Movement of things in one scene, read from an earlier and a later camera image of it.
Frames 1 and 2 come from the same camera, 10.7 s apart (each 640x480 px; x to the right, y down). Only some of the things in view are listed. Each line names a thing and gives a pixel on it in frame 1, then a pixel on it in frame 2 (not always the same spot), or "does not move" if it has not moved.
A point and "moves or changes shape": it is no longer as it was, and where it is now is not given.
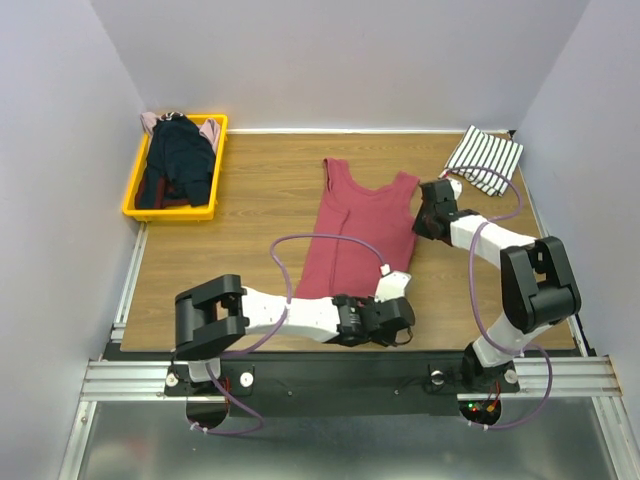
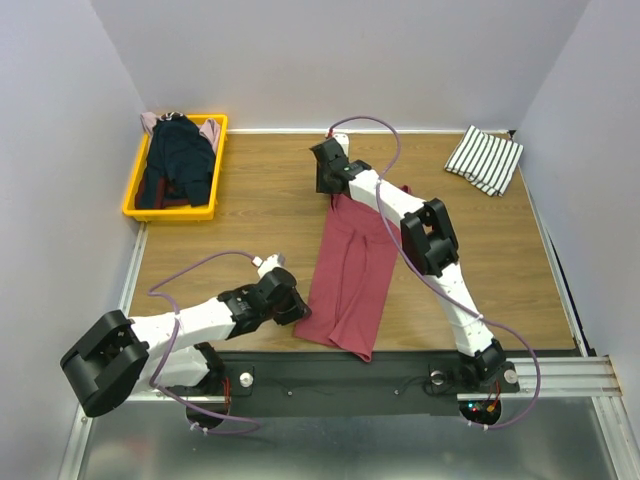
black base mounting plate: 348,386 does not move
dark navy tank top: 180,163 does not move
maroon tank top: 360,230 moves or changes shape
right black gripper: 432,195 → 324,176
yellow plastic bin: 201,213 does not move
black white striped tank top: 484,162 does not move
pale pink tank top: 210,130 does not move
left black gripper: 384,340 → 298,309
